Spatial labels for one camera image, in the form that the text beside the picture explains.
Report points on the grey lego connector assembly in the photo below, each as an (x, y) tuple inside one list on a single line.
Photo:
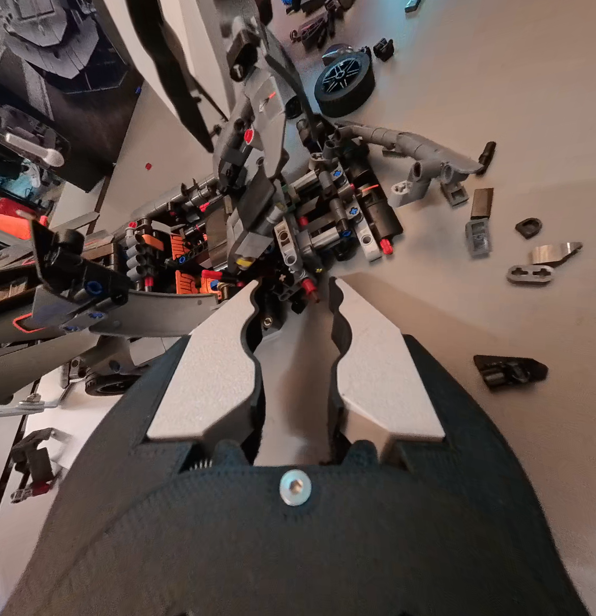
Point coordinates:
[(454, 196)]

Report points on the grey lego car model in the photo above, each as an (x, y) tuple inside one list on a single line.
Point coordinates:
[(158, 308)]

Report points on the black lego slope piece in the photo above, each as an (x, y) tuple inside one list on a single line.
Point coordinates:
[(509, 370)]

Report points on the black lego wheel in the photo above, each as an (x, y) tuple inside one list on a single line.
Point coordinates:
[(346, 84)]

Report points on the white rounded mat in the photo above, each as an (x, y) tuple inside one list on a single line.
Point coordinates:
[(86, 409)]

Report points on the orange box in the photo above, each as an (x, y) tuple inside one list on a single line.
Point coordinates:
[(9, 226)]

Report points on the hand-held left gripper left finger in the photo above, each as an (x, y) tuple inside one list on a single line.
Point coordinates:
[(206, 385)]

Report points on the grey studded lego plate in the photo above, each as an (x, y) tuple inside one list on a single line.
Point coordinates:
[(478, 236)]

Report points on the pile of loose lego parts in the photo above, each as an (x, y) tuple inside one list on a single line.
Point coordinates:
[(317, 24)]

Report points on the black lego sub-assembly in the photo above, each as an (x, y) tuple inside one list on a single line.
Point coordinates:
[(33, 462)]

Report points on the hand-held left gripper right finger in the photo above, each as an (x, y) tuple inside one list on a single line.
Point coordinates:
[(384, 385)]

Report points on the thin metal bracket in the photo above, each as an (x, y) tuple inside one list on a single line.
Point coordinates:
[(23, 405)]

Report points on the black lego pin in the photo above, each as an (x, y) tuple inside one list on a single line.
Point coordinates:
[(488, 154)]

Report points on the dark red-striped lego tile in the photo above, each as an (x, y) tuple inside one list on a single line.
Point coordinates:
[(413, 5)]

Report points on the grey lego slope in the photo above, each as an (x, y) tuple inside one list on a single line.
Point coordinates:
[(555, 252)]

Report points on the grey curved lego shell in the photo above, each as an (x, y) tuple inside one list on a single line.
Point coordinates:
[(337, 50)]

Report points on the small black lego bracket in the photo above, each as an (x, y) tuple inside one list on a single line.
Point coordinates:
[(383, 48)]

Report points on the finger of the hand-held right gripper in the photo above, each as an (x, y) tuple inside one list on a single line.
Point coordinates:
[(146, 43), (201, 48)]

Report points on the black cardboard box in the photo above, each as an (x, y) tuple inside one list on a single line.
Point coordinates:
[(52, 72)]

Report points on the small black lego piece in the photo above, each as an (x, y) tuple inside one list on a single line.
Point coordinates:
[(528, 227)]

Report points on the black lego tile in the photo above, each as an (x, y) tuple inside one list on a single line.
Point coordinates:
[(482, 202)]

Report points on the grey lego cross-hole piece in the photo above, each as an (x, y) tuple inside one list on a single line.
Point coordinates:
[(531, 274)]

